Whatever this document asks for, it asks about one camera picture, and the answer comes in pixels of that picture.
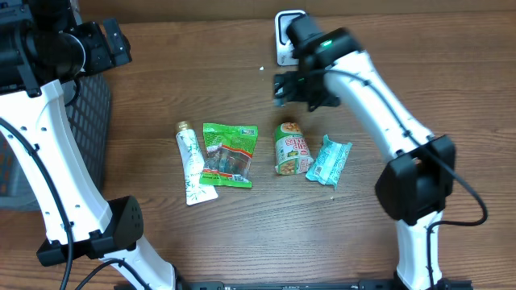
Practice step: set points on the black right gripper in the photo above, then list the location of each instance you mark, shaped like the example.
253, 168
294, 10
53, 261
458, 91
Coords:
297, 91

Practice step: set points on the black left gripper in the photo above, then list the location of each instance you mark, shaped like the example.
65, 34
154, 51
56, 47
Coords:
105, 58

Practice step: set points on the green instant noodle cup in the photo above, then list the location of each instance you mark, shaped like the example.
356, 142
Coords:
292, 152

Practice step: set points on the teal tissue pack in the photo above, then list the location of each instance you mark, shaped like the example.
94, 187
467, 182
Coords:
330, 162

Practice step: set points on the green snack bag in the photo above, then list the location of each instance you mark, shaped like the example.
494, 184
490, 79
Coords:
229, 152

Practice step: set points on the white tube with gold cap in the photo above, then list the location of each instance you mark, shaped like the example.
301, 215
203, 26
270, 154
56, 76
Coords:
193, 163

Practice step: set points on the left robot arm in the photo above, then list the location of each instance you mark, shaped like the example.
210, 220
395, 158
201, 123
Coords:
44, 44

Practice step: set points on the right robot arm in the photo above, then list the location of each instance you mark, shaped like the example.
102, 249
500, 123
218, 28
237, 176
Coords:
332, 69

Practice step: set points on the white barcode scanner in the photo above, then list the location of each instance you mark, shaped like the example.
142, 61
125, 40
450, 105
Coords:
284, 47

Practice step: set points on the gray plastic shopping basket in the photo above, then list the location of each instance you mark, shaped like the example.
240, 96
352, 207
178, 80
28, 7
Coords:
89, 118

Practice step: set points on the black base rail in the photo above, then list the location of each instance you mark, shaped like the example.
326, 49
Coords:
306, 286

